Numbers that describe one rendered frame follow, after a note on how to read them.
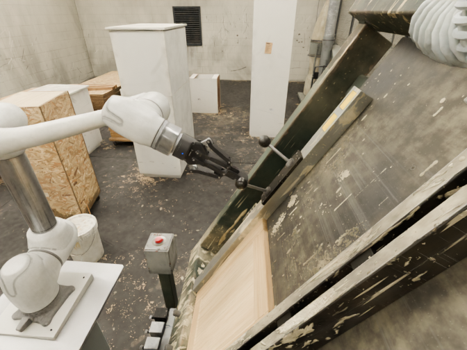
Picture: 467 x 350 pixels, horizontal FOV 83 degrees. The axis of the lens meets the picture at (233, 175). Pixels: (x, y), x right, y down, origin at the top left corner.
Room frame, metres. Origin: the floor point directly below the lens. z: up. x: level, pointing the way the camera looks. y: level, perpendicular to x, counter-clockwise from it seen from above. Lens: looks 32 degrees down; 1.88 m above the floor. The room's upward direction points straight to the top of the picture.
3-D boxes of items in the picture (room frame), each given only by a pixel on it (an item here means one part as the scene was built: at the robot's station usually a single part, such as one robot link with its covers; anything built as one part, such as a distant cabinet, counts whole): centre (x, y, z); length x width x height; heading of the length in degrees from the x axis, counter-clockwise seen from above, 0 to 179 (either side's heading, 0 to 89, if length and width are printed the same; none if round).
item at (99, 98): (6.62, 3.04, 0.23); 2.45 x 1.03 x 0.45; 175
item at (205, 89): (5.80, 0.60, 0.36); 0.58 x 0.45 x 0.72; 85
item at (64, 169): (2.25, 1.74, 0.63); 0.50 x 0.42 x 1.25; 4
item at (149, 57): (3.37, 0.92, 0.88); 0.90 x 0.60 x 1.75; 175
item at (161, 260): (0.92, 0.36, 0.84); 0.12 x 0.12 x 0.18; 87
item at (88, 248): (1.65, 1.31, 0.24); 0.32 x 0.30 x 0.47; 175
